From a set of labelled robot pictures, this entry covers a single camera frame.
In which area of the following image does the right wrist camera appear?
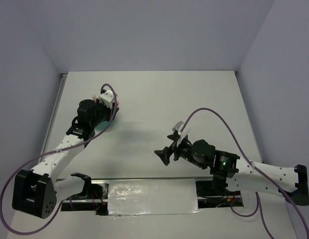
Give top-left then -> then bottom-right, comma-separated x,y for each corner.
172,121 -> 190,147

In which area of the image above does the teal round divided container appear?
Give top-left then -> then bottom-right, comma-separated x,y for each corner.
94,114 -> 119,131

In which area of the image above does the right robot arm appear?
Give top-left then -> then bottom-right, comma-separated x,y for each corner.
154,131 -> 309,206

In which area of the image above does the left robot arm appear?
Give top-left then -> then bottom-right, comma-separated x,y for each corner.
12,99 -> 119,219

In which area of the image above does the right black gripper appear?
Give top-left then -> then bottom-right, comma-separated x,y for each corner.
154,133 -> 207,169

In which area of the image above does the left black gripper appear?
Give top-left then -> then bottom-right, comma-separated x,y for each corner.
90,96 -> 119,128

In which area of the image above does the silver foil base cover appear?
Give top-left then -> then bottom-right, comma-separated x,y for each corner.
108,179 -> 199,216

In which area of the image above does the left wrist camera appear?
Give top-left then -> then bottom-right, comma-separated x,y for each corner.
93,89 -> 115,109

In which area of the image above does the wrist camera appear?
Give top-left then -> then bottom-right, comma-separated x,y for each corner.
172,121 -> 190,147
93,89 -> 115,109

